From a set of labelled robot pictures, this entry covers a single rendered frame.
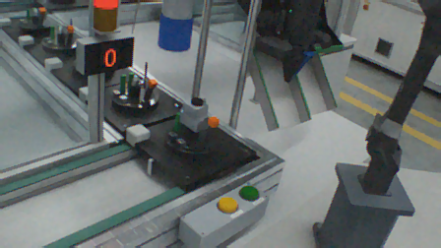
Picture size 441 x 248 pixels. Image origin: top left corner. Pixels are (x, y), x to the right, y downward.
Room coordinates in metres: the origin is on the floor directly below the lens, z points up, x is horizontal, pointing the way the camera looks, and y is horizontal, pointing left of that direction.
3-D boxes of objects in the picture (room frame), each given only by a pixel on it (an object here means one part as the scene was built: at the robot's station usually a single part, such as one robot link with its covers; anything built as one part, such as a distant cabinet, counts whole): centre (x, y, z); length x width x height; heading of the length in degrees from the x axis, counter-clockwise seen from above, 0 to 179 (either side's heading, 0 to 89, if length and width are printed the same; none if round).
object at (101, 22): (0.81, 0.28, 1.28); 0.05 x 0.05 x 0.05
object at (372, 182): (0.71, -0.34, 1.09); 0.07 x 0.07 x 0.06; 4
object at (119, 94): (1.05, 0.27, 1.01); 0.24 x 0.24 x 0.13; 50
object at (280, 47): (0.79, -0.11, 1.33); 0.19 x 0.06 x 0.08; 140
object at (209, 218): (0.68, -0.04, 0.93); 0.21 x 0.07 x 0.06; 140
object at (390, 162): (0.70, -0.34, 1.15); 0.09 x 0.07 x 0.06; 159
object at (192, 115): (0.89, 0.08, 1.06); 0.08 x 0.04 x 0.07; 50
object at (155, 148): (0.88, 0.07, 0.96); 0.24 x 0.24 x 0.02; 50
